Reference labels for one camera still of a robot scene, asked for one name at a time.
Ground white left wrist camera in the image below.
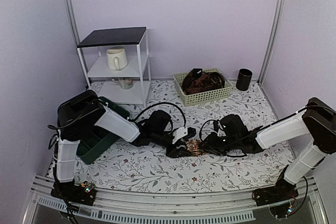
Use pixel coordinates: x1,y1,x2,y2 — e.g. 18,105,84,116
172,126,196,144

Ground aluminium frame post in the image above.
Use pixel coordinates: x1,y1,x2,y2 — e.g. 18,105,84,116
258,0,285,86
64,0,91,89

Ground white ceramic mug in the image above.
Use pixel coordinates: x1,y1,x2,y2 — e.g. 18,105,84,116
106,46,128,71

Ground black cylindrical cup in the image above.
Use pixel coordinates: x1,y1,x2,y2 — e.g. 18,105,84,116
236,68,253,91

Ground white shelf with black top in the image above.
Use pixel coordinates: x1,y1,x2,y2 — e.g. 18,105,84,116
77,27,151,106

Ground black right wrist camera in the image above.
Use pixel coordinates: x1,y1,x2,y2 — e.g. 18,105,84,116
220,114,248,136

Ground dark green plastic bin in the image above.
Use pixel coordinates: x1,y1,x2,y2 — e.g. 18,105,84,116
77,97,130,165

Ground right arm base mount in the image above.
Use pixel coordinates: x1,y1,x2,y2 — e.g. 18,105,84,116
251,179,299,219

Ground floral patterned table mat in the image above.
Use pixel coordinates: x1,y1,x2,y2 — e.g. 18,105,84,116
74,80,294,194

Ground aluminium front rail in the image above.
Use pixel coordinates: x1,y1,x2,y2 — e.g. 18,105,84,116
22,175,329,224

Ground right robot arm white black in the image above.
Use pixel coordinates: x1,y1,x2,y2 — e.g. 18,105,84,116
200,97,335,201

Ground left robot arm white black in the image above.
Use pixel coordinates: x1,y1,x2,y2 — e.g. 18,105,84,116
49,90,195,200

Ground left aluminium frame post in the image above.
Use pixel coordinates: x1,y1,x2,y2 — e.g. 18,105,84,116
64,0,91,89

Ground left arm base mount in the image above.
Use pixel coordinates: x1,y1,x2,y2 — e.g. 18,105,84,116
50,181,97,206

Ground right aluminium frame post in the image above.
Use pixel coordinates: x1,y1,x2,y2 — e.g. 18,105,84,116
258,0,285,86

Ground dark brown rolled ties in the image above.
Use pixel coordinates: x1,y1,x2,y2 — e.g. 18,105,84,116
182,68,225,95

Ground pale green perforated basket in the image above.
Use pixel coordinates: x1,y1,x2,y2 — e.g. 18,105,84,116
173,68,233,106

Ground cream floral patterned tie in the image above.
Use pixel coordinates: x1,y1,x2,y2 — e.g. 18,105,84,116
186,140,209,156

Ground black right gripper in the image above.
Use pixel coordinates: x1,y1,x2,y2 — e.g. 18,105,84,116
199,132,240,156

